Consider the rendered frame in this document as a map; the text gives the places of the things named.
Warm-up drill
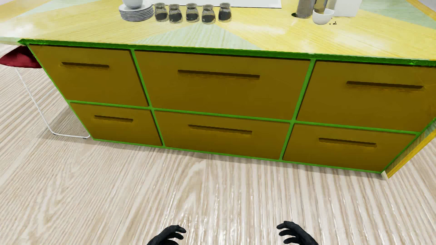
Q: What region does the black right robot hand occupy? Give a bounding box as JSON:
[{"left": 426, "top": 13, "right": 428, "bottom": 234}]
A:
[{"left": 276, "top": 221, "right": 319, "bottom": 245}]

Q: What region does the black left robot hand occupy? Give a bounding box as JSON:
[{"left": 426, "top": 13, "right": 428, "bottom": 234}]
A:
[{"left": 147, "top": 225, "right": 187, "bottom": 245}]

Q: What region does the small yellow drawer front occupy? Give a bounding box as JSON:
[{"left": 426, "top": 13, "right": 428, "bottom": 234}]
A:
[
  {"left": 283, "top": 124, "right": 416, "bottom": 172},
  {"left": 70, "top": 103, "right": 163, "bottom": 146},
  {"left": 29, "top": 45, "right": 149, "bottom": 107},
  {"left": 297, "top": 61, "right": 436, "bottom": 133}
]

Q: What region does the wide yellow drawer front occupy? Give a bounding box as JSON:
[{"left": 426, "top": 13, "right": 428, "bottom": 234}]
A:
[
  {"left": 135, "top": 51, "right": 311, "bottom": 120},
  {"left": 155, "top": 111, "right": 290, "bottom": 160}
]

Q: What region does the yellow green-framed kitchen island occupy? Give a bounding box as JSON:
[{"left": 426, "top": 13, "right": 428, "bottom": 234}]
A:
[{"left": 0, "top": 0, "right": 436, "bottom": 179}]

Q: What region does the white cup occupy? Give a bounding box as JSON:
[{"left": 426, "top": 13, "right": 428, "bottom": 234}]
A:
[{"left": 312, "top": 8, "right": 335, "bottom": 25}]

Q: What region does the glass spice jar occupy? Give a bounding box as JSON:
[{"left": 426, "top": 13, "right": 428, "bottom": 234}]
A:
[
  {"left": 218, "top": 3, "right": 232, "bottom": 23},
  {"left": 186, "top": 3, "right": 200, "bottom": 23},
  {"left": 154, "top": 3, "right": 169, "bottom": 22},
  {"left": 201, "top": 4, "right": 216, "bottom": 25},
  {"left": 168, "top": 4, "right": 183, "bottom": 24}
]

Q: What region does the stack of white plates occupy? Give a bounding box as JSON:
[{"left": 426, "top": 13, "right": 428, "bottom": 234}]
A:
[{"left": 119, "top": 1, "right": 154, "bottom": 22}]

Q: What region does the steel cylindrical canister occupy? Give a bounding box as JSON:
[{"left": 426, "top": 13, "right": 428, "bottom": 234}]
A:
[{"left": 296, "top": 0, "right": 317, "bottom": 19}]

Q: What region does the white box appliance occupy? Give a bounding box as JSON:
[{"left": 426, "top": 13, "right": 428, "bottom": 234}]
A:
[{"left": 328, "top": 0, "right": 363, "bottom": 17}]

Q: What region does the white flat board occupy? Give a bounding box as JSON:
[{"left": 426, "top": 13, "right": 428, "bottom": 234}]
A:
[{"left": 150, "top": 0, "right": 282, "bottom": 9}]

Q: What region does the red-seated white wire stool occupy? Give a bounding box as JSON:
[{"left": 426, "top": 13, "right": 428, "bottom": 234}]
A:
[{"left": 0, "top": 46, "right": 91, "bottom": 140}]

